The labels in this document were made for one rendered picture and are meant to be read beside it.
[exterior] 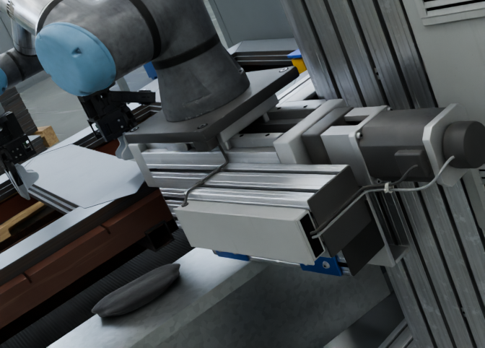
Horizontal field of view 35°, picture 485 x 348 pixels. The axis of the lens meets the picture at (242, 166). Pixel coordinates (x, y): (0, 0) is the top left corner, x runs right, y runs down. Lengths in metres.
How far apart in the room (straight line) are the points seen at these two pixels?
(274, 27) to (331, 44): 1.25
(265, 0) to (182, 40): 1.25
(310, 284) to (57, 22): 0.92
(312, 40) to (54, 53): 0.40
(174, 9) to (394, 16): 0.33
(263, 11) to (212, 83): 1.28
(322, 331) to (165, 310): 0.50
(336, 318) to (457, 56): 0.98
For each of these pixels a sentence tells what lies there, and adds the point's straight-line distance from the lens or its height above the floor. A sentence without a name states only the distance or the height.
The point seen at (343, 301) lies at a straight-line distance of 1.89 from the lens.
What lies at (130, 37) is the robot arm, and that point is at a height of 1.20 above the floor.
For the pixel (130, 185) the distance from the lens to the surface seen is 1.67.
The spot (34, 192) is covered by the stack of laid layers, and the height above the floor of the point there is 0.83.
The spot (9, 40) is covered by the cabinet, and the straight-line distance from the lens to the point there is 10.04.
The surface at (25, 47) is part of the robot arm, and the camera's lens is 1.78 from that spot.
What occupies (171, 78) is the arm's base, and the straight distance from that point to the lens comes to 1.23.
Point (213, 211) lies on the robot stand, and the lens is 1.09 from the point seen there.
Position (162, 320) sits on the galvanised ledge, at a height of 0.68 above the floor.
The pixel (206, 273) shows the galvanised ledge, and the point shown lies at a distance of 1.56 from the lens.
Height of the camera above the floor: 1.35
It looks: 19 degrees down
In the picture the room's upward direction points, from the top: 24 degrees counter-clockwise
